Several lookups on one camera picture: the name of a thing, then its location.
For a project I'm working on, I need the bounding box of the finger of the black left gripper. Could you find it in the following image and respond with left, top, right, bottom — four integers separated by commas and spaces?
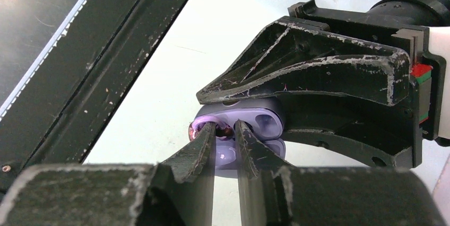
196, 16, 410, 106
280, 94, 415, 168

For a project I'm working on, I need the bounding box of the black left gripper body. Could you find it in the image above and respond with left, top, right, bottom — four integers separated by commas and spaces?
288, 0, 447, 146

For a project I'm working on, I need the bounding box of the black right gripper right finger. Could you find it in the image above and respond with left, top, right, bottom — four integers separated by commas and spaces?
235, 120, 446, 225

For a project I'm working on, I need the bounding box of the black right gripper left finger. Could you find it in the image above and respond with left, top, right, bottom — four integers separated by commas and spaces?
1, 123, 215, 225

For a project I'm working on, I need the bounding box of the purple earbud charging case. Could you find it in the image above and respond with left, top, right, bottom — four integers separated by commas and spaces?
188, 97, 286, 178

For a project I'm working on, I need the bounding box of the purple wireless earbud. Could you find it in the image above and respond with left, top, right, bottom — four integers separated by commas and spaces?
188, 115, 235, 142

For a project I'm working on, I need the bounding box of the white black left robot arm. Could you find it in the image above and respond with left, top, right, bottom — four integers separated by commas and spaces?
196, 0, 449, 168

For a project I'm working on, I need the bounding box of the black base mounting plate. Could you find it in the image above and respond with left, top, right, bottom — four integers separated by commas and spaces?
1, 0, 188, 196

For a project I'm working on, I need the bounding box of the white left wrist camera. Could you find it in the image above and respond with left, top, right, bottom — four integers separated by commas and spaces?
428, 27, 449, 63

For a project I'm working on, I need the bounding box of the grey slotted cable duct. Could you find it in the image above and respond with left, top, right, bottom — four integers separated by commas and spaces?
1, 0, 87, 118

